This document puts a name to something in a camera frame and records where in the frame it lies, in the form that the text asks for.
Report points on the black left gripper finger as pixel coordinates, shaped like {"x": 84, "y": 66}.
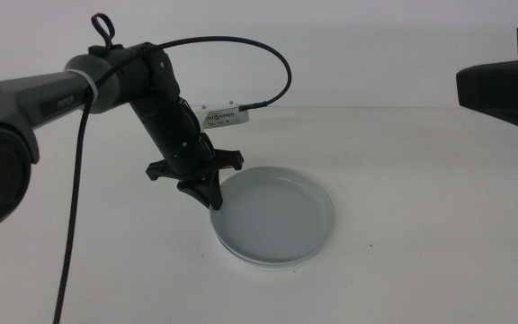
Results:
{"x": 200, "y": 191}
{"x": 217, "y": 189}

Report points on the light grey shallow bowl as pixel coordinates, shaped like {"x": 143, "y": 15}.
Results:
{"x": 277, "y": 216}

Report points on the pale green shallow bowl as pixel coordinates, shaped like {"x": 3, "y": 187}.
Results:
{"x": 281, "y": 264}

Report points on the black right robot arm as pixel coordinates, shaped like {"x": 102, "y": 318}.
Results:
{"x": 502, "y": 90}

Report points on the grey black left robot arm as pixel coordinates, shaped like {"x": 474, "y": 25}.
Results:
{"x": 16, "y": 103}

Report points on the white zip tie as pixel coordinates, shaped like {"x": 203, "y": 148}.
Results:
{"x": 89, "y": 83}

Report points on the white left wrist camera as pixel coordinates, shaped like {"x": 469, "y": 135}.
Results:
{"x": 223, "y": 118}

